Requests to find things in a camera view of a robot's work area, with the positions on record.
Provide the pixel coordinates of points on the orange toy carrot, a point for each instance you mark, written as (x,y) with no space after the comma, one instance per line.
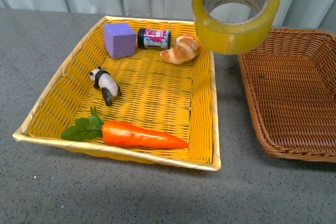
(119,134)

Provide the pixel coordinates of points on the small black labelled jar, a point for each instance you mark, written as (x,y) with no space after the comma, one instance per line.
(153,38)

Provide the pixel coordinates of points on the toy croissant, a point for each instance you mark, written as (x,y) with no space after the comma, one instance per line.
(185,48)

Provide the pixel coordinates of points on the toy panda figurine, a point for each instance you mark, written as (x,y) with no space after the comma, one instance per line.
(104,81)

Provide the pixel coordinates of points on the purple foam cube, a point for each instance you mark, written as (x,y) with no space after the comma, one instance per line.
(119,40)

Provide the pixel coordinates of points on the brown wicker basket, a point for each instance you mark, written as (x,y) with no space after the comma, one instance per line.
(289,82)

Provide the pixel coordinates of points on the yellow packing tape roll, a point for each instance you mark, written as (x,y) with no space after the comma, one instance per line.
(233,38)

